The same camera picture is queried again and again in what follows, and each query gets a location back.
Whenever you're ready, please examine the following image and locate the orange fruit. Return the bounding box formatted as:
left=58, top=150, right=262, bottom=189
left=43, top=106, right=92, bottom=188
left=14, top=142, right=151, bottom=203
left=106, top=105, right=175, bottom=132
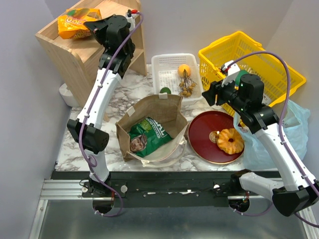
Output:
left=177, top=64, right=191, bottom=77

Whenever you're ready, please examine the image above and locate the orange snack packet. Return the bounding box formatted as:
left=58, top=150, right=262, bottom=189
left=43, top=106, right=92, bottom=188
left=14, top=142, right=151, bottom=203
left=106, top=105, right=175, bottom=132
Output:
left=57, top=8, right=102, bottom=39

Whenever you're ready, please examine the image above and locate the red round plate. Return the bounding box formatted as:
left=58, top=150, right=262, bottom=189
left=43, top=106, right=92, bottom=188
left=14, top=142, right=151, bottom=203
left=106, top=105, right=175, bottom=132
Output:
left=187, top=111, right=243, bottom=165

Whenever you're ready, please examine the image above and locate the green snack packet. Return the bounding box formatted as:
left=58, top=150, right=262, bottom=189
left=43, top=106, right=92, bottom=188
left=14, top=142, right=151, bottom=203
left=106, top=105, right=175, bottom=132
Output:
left=129, top=117, right=173, bottom=158

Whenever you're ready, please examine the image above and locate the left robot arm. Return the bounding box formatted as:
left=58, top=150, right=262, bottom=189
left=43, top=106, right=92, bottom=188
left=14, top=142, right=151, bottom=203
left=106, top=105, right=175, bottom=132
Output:
left=67, top=13, right=141, bottom=197

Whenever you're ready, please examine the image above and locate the white plastic basket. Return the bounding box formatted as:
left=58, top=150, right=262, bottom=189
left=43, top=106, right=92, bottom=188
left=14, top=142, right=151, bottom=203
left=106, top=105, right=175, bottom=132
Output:
left=152, top=53, right=203, bottom=105

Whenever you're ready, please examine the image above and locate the white cartoon packet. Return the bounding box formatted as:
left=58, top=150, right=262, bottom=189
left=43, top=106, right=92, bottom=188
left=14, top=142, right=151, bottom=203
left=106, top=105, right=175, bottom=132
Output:
left=262, top=94, right=272, bottom=106

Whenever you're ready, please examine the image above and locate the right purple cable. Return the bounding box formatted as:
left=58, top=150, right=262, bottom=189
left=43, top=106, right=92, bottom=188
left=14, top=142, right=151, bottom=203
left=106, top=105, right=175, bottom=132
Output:
left=224, top=51, right=319, bottom=229

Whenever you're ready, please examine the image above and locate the wooden shelf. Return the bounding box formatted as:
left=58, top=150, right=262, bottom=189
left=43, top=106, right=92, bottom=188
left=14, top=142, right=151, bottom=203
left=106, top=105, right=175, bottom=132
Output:
left=35, top=0, right=142, bottom=107

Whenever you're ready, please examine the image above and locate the light blue plastic bag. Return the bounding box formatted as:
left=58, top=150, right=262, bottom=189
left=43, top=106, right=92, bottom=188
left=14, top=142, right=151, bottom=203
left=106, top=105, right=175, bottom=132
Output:
left=233, top=100, right=311, bottom=170

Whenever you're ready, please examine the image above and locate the glazed ring doughnut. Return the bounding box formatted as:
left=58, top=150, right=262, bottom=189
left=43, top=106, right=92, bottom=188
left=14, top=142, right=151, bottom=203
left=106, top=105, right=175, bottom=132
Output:
left=217, top=128, right=244, bottom=155

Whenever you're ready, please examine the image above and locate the green box in basket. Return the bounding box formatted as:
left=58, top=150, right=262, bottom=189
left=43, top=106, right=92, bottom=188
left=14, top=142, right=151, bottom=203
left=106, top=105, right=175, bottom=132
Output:
left=235, top=70, right=249, bottom=85

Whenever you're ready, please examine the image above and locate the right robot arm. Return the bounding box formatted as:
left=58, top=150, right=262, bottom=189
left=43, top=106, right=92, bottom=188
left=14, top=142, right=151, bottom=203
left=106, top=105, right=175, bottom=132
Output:
left=202, top=74, right=319, bottom=217

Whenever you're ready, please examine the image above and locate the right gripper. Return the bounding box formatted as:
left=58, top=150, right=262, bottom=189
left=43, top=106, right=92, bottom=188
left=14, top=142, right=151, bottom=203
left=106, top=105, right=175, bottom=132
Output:
left=201, top=73, right=248, bottom=112

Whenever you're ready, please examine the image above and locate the brown longan fruit bunch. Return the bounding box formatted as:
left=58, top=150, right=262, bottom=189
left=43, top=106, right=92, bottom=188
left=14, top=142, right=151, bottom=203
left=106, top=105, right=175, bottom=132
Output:
left=179, top=76, right=197, bottom=98

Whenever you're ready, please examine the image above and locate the brown paper bag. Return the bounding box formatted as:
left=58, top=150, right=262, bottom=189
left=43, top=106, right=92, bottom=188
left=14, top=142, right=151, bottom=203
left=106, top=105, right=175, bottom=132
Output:
left=116, top=94, right=188, bottom=168

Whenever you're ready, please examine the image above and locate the green avocado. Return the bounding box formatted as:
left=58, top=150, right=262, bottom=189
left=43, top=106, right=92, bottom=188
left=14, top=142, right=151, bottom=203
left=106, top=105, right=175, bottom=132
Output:
left=159, top=87, right=171, bottom=94

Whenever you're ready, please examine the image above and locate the yellow shopping basket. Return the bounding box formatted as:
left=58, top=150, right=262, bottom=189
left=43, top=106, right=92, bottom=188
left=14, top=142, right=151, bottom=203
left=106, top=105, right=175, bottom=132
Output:
left=198, top=30, right=307, bottom=126

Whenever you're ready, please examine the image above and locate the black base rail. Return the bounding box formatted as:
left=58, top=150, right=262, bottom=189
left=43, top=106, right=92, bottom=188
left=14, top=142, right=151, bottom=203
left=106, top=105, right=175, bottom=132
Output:
left=52, top=171, right=282, bottom=209

